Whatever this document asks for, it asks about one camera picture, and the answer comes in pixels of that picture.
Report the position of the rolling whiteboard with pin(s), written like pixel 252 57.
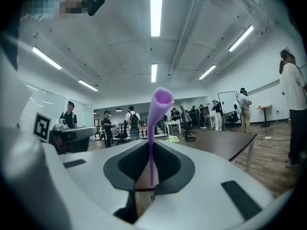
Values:
pixel 227 102

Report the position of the purple straw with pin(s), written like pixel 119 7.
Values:
pixel 153 128

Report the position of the white table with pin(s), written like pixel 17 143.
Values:
pixel 171 122

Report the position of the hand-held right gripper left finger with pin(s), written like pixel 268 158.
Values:
pixel 91 176

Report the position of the black desk lamp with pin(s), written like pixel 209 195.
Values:
pixel 185 115

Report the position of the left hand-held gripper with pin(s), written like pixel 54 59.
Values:
pixel 43 127

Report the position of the black office chair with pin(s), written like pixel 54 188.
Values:
pixel 232 120
pixel 122 133

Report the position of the ceiling strip light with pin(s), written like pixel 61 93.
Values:
pixel 156 8
pixel 154 72
pixel 207 72
pixel 88 85
pixel 46 57
pixel 241 38

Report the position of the white green flower bouquet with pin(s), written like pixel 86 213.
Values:
pixel 173 139

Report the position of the black metal railing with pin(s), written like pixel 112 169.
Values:
pixel 159 128

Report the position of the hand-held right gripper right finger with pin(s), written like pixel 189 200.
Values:
pixel 204 176

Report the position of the small wooden high table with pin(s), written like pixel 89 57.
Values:
pixel 263 107

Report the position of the white desk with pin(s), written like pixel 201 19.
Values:
pixel 209 116

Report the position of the white round backpack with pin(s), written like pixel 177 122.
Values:
pixel 238 106

